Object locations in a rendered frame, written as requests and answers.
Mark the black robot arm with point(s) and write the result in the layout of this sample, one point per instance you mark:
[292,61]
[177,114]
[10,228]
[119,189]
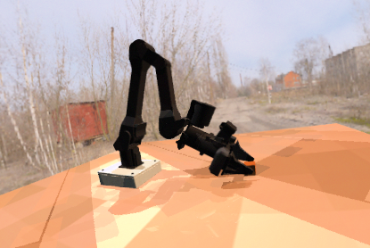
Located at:
[142,56]

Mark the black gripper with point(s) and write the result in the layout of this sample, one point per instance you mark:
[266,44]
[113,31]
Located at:
[225,158]

